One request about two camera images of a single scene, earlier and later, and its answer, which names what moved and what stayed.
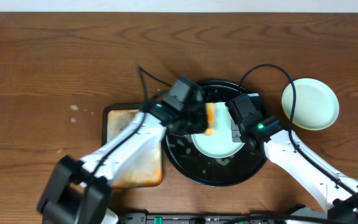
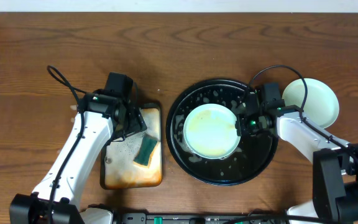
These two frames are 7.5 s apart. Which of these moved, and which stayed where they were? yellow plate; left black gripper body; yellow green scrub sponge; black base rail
Moved: yellow plate; yellow green scrub sponge; left black gripper body
Stayed: black base rail
